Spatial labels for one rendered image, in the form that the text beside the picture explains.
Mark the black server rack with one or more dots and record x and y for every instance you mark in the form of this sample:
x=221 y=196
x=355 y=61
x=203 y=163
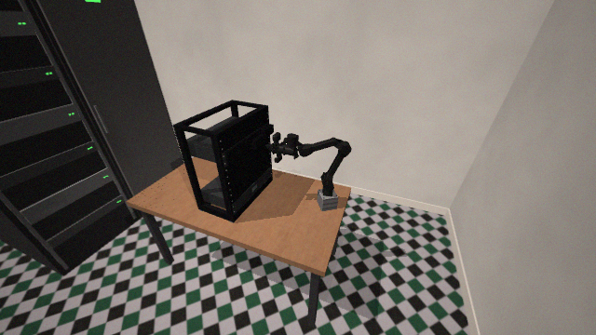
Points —
x=244 y=163

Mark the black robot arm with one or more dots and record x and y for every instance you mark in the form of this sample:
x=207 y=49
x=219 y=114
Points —
x=343 y=147

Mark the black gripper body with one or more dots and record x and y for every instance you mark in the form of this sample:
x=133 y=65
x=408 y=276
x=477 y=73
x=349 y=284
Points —
x=280 y=148

